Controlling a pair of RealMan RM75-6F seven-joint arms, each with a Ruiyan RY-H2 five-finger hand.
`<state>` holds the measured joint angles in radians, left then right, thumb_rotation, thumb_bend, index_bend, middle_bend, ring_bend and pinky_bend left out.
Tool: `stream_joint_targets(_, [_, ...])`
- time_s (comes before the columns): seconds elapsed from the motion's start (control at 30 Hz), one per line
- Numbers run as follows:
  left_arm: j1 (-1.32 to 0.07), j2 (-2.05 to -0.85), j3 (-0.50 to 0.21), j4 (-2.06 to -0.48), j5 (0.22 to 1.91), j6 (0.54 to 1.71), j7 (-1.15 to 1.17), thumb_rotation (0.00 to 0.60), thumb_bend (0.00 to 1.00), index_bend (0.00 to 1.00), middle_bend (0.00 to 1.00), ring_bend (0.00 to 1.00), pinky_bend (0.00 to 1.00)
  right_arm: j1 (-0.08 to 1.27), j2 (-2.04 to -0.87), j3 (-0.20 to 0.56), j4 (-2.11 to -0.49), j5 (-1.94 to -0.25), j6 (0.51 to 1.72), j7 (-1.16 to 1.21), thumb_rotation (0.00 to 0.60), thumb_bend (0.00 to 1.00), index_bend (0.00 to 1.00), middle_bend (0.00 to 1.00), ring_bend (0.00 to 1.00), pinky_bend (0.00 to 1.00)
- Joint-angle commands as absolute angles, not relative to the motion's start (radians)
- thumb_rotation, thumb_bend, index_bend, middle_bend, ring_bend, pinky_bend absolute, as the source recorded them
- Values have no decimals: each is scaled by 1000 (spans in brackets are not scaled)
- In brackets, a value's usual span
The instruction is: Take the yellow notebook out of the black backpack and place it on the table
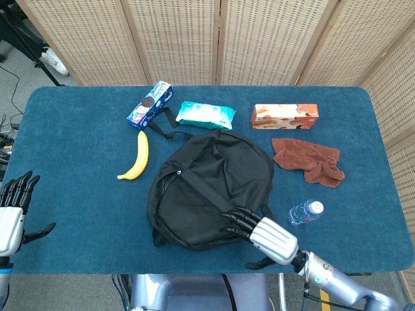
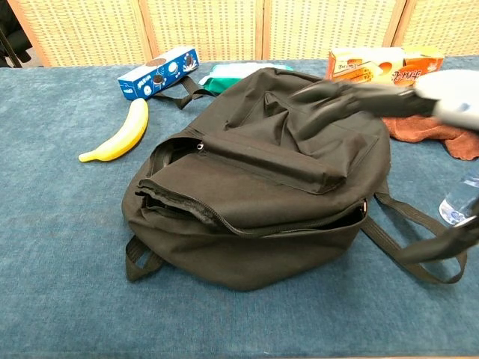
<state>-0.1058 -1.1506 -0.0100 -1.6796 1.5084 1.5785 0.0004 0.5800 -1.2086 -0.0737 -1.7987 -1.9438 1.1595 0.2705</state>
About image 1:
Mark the orange snack box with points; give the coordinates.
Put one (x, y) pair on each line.
(283, 116)

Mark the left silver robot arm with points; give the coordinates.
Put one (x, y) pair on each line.
(4, 278)

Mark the blue table mat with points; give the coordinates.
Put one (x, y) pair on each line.
(81, 201)

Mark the black fabric backpack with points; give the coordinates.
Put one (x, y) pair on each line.
(207, 181)

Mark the grey-blue robot torso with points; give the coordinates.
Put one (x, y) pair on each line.
(194, 293)

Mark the clear plastic water bottle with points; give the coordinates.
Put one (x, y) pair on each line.
(303, 213)

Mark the black tripod stand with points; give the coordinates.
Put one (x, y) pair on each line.
(27, 45)

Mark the white shoe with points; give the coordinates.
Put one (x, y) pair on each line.
(53, 61)

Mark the left black-fingered robot hand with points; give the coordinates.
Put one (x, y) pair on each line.
(9, 223)

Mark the blue cookie box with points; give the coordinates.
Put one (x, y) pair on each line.
(149, 105)

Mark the right black-fingered robot hand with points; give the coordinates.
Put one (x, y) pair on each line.
(274, 238)

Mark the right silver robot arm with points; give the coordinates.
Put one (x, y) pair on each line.
(340, 282)

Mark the green wet wipes pack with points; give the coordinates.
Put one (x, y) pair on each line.
(206, 115)

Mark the yellow banana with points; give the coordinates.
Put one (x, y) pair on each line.
(142, 152)

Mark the brown towel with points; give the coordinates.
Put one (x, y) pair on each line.
(308, 160)

